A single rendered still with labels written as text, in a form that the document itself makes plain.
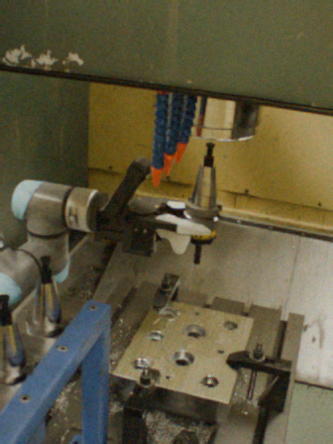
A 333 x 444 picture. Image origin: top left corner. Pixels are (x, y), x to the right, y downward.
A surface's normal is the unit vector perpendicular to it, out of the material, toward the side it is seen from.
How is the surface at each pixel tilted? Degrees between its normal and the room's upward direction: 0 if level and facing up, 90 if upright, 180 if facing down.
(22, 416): 0
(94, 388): 90
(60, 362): 0
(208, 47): 90
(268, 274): 24
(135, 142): 90
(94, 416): 90
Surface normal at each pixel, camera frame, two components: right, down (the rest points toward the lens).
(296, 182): -0.28, 0.40
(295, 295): -0.06, -0.66
